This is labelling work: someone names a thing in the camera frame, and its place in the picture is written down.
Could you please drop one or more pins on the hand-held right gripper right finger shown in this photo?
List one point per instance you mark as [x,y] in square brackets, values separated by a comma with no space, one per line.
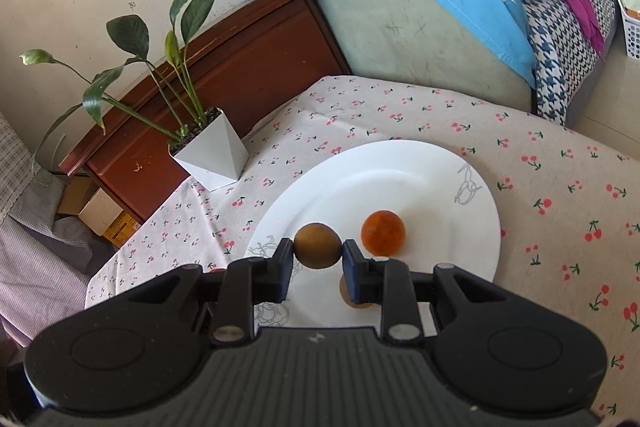
[351,274]

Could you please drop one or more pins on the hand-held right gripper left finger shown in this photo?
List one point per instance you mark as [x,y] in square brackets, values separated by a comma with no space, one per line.
[285,269]

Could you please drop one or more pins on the brown round fruit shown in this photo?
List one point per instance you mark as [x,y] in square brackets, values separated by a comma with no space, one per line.
[361,305]
[317,246]

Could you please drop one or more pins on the orange tangerine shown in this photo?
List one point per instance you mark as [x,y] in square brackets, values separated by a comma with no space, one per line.
[383,233]

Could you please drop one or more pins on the white plate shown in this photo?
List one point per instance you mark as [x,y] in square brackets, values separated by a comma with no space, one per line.
[400,177]

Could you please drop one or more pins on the white faceted plant pot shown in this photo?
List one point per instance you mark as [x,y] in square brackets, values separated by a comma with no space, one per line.
[210,157]

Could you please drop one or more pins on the yellow label box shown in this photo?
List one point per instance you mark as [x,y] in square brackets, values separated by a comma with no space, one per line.
[122,229]

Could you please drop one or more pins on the open cardboard box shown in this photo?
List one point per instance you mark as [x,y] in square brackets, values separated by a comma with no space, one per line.
[100,209]

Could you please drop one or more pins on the cherry print tablecloth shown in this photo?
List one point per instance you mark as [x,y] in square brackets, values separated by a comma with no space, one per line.
[550,187]

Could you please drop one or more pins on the green sofa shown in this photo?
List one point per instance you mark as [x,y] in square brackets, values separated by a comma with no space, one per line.
[425,47]

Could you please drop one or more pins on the grey purple cloth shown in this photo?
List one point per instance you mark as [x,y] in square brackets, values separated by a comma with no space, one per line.
[40,267]

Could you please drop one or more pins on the green leafy plant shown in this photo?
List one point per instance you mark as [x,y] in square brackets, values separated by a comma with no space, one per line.
[190,7]

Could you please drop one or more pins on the beige checked cloth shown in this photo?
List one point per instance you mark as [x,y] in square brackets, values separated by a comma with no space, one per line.
[20,167]

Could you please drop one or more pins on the blue houndstooth blanket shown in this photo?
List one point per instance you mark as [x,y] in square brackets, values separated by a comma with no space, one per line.
[555,72]

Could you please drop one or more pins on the white plastic basket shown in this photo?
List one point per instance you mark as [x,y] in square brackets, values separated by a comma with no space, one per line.
[632,32]

